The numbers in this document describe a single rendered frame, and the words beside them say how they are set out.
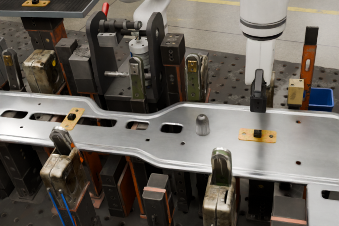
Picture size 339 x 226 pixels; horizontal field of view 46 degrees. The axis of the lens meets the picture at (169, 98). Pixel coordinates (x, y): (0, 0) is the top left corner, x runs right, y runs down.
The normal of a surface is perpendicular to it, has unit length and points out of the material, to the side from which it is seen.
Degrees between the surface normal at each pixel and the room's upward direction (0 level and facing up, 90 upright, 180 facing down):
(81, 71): 90
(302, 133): 0
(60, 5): 0
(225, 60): 0
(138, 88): 78
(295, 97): 90
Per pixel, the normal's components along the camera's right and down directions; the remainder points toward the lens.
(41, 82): -0.24, 0.62
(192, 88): -0.26, 0.44
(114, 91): -0.10, -0.79
